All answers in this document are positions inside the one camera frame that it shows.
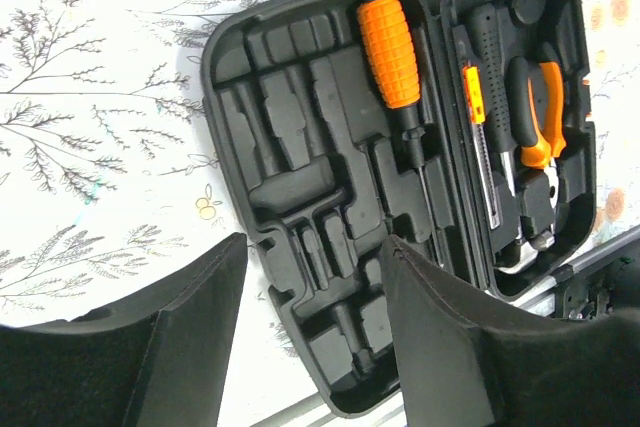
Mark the orange handled long-nose pliers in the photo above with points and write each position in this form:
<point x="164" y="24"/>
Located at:
<point x="390" y="51"/>

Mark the steel claw hammer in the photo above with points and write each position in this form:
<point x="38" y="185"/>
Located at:
<point x="483" y="24"/>

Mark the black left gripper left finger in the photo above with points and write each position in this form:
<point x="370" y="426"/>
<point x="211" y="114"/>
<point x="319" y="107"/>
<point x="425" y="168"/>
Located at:
<point x="157" y="357"/>

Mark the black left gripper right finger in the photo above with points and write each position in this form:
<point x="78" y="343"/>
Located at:
<point x="465" y="358"/>

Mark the floral table cloth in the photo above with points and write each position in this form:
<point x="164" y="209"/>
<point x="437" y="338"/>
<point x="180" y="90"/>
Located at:
<point x="109" y="180"/>

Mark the black plastic tool case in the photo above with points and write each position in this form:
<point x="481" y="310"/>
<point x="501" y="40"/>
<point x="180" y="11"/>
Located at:
<point x="310" y="160"/>

